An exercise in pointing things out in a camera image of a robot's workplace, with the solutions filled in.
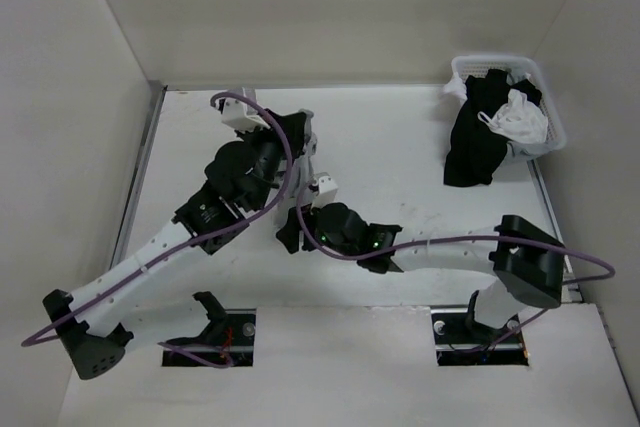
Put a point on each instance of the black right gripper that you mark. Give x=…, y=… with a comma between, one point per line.
x=290, y=233

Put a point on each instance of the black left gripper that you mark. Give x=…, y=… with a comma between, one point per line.
x=293, y=129

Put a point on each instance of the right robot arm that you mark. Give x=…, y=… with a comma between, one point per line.
x=526, y=264

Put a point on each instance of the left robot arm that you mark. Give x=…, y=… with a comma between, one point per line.
x=102, y=321

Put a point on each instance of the black tank top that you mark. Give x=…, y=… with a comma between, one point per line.
x=475, y=151

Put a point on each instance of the white tank top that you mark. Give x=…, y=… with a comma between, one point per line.
x=507, y=105

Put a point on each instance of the white plastic basket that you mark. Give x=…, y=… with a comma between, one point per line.
x=517, y=68

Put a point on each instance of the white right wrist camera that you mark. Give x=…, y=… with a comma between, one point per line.
x=323, y=189

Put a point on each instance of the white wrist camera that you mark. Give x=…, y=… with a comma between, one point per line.
x=323, y=189
x=238, y=115

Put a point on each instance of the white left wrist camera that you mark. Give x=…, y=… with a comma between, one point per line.
x=238, y=115

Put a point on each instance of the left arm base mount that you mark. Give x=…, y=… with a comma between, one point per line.
x=226, y=340

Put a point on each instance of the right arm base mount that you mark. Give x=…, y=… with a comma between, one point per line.
x=459, y=344

